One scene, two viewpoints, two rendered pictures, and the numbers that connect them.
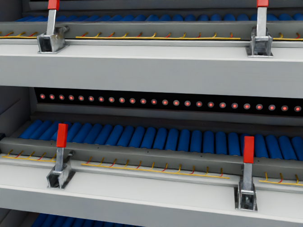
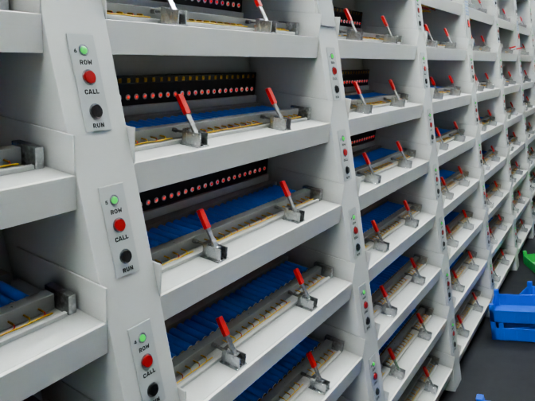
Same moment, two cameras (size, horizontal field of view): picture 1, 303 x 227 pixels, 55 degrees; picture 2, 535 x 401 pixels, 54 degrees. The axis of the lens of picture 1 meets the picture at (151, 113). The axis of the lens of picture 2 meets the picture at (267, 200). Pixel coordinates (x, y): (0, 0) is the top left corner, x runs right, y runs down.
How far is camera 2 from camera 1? 0.89 m
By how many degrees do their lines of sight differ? 65
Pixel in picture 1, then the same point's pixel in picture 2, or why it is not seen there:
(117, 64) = (242, 145)
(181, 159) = (251, 214)
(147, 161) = (235, 225)
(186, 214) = (286, 237)
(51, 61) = (210, 152)
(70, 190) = (231, 256)
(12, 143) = not seen: hidden behind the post
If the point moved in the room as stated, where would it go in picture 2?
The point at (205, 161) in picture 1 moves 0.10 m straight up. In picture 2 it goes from (261, 211) to (253, 163)
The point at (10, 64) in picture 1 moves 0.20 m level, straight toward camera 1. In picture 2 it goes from (185, 160) to (312, 140)
